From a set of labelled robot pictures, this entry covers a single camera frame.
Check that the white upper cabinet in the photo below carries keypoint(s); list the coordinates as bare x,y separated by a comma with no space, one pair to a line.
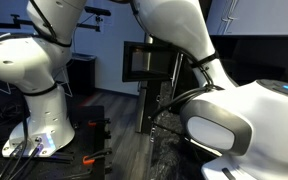
267,16

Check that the stainless black microwave oven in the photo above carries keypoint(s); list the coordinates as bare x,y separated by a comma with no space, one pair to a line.
185,83

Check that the black orange bar clamp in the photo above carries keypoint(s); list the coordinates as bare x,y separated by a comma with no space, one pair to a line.
99,121
95,156

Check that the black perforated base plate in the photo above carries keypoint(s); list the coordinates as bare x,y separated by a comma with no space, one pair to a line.
84,140

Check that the black stereo camera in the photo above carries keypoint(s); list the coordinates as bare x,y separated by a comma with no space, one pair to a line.
97,11

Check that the black camera mount rod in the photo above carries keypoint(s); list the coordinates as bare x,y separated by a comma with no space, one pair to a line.
20,22

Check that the black bin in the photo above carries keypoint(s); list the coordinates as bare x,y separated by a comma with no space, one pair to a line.
84,75

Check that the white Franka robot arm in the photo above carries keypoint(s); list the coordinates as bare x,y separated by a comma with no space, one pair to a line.
34,60

